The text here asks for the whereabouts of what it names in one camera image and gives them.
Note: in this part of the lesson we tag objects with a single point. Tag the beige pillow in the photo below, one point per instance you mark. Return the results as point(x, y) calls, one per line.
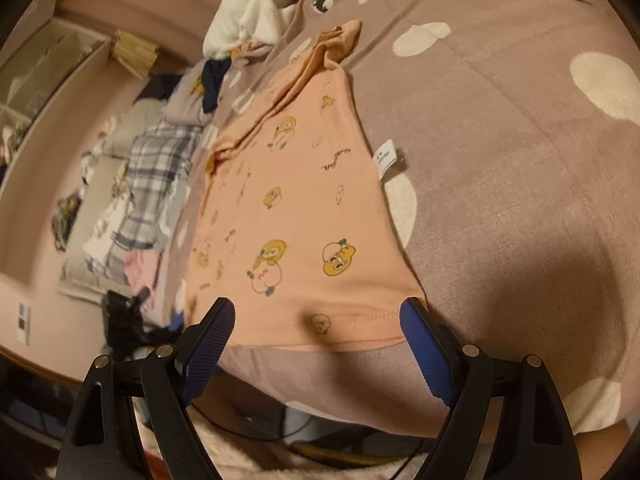
point(132, 125)

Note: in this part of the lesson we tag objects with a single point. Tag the white shelf unit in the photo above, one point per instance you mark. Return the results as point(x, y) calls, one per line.
point(45, 75)

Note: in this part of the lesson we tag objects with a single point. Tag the spotted mauve blanket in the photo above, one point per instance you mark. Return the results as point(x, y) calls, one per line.
point(500, 160)

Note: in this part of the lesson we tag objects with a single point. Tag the wall switch plate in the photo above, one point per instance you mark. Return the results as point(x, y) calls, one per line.
point(23, 322)

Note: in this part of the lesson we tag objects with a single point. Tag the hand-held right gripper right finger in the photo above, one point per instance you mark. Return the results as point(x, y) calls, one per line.
point(425, 350)

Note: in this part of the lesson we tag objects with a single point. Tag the grey printed garment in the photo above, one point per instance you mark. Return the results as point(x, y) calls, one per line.
point(187, 100)

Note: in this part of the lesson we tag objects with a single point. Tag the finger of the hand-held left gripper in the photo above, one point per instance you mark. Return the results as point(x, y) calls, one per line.
point(174, 322)

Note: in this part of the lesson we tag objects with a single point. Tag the grey plaid cloth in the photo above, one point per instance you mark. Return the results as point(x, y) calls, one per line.
point(155, 160)

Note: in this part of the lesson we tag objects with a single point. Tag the white crumpled clothes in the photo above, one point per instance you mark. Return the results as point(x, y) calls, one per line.
point(102, 230)

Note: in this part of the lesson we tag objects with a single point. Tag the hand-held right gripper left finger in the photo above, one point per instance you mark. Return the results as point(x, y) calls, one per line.
point(205, 345)

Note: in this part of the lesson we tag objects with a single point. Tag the navy cloth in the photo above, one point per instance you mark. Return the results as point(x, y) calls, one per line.
point(212, 85)

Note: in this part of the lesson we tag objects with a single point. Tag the pink crumpled cloth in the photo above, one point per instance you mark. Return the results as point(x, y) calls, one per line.
point(142, 270)

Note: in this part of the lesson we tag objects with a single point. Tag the straw fringe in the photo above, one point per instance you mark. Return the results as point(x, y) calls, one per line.
point(132, 52)

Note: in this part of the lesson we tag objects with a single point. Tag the peach printed shirt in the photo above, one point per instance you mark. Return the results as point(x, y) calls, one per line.
point(300, 210)

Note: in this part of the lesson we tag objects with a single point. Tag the white plush toy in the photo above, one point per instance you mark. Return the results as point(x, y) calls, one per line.
point(250, 20)

